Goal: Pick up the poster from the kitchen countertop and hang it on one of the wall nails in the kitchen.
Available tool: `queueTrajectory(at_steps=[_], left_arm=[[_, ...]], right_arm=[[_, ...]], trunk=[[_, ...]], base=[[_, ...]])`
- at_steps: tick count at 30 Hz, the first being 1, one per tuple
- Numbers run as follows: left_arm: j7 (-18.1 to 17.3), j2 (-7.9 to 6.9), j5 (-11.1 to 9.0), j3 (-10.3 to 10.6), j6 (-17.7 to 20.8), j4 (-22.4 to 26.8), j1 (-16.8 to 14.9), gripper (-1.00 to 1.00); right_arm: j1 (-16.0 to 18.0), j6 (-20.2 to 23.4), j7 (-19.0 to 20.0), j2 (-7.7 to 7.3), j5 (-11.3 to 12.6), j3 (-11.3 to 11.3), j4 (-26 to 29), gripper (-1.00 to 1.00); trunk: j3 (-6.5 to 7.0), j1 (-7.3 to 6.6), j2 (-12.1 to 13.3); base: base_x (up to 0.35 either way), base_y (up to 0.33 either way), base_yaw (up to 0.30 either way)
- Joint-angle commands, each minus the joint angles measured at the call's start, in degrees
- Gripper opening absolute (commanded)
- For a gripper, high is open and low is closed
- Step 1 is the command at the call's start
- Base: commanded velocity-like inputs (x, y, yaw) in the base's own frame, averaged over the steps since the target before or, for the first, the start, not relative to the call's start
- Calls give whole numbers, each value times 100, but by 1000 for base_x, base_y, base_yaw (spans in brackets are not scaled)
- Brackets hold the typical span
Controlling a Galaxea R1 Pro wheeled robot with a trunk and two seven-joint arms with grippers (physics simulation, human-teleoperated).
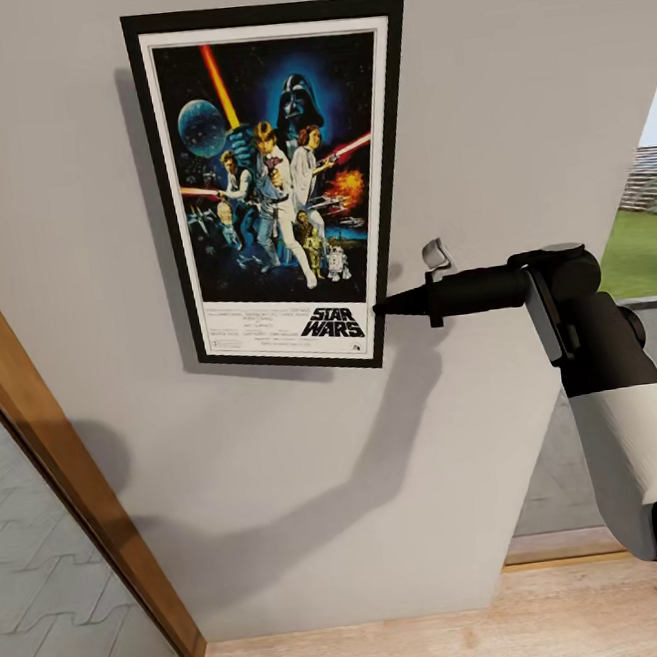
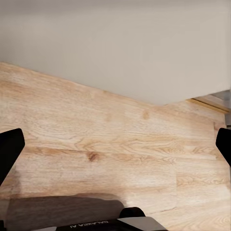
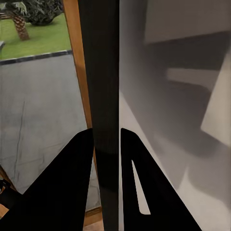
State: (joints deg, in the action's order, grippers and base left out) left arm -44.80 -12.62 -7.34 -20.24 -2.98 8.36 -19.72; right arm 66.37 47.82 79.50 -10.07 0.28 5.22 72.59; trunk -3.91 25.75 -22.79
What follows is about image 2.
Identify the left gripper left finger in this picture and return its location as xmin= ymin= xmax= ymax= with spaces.
xmin=0 ymin=128 xmax=25 ymax=186

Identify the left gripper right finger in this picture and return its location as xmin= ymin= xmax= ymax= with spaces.
xmin=216 ymin=128 xmax=231 ymax=167

